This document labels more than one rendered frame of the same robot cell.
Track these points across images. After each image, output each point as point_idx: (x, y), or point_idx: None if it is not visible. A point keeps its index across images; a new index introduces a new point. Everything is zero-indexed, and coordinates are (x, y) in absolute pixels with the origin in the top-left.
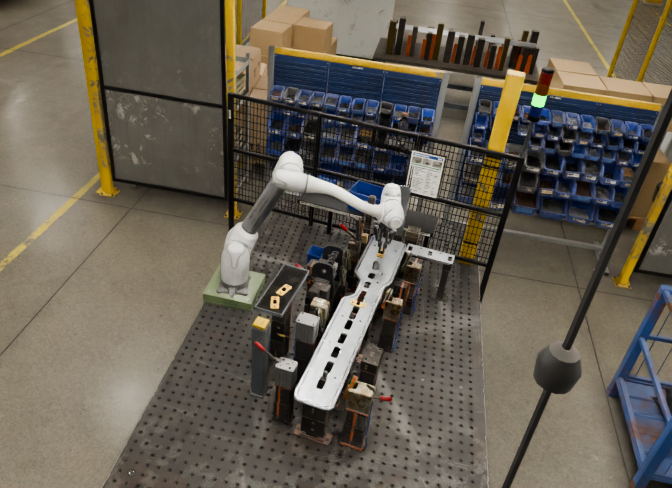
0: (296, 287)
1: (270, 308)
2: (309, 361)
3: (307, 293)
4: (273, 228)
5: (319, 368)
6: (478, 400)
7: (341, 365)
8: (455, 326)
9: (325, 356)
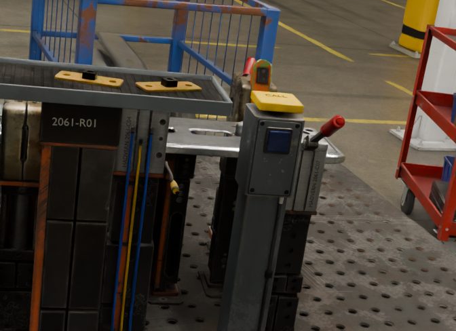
0: (53, 68)
1: (202, 91)
2: (223, 149)
3: None
4: None
5: (229, 140)
6: None
7: (189, 122)
8: None
9: (182, 136)
